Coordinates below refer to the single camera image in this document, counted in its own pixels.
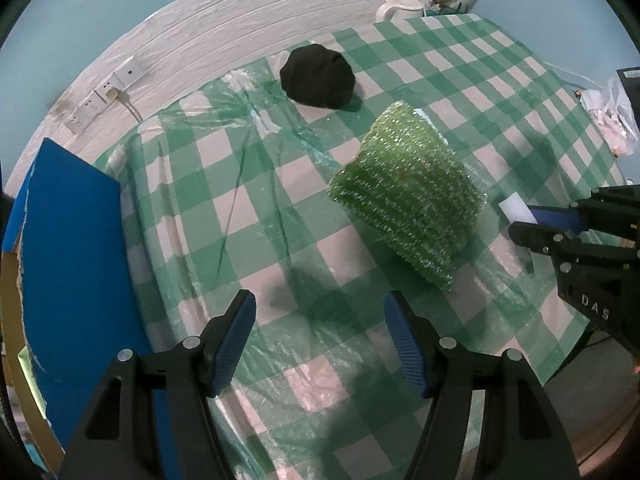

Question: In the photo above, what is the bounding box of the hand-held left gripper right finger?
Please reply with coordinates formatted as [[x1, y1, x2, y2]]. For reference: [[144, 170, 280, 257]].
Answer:
[[384, 290, 573, 480]]

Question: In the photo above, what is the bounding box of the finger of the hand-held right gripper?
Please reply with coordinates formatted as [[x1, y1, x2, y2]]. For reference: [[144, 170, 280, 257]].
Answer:
[[529, 186, 640, 238], [509, 221, 593, 263]]

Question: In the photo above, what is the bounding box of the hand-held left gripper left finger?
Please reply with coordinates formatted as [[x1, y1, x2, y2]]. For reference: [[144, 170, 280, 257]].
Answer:
[[59, 289, 258, 480]]

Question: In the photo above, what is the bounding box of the green glitter scouring cloth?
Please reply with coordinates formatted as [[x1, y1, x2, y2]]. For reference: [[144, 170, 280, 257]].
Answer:
[[327, 101, 483, 291]]

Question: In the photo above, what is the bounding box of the cardboard box with blue tape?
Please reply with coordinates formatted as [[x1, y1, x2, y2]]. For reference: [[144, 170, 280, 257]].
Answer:
[[0, 137, 166, 476]]

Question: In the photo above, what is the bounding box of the black sock ball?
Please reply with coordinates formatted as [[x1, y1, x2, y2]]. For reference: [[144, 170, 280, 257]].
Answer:
[[279, 44, 357, 110]]

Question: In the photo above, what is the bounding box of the white crumpled plastic bag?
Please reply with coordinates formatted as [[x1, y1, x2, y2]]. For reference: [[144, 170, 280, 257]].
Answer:
[[581, 77, 640, 157]]

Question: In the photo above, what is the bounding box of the green checked tablecloth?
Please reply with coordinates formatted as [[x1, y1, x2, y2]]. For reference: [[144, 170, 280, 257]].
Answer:
[[92, 12, 628, 480]]

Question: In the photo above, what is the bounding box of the green plastic crate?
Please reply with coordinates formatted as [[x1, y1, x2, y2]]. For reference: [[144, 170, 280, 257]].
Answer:
[[425, 0, 469, 17]]

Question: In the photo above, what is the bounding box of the white electric kettle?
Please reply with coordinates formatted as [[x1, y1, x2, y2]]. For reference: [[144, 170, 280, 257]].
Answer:
[[376, 0, 426, 22]]

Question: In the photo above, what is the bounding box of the grey plug with cable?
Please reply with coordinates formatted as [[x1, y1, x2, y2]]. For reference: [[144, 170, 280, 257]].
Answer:
[[107, 87, 144, 123]]

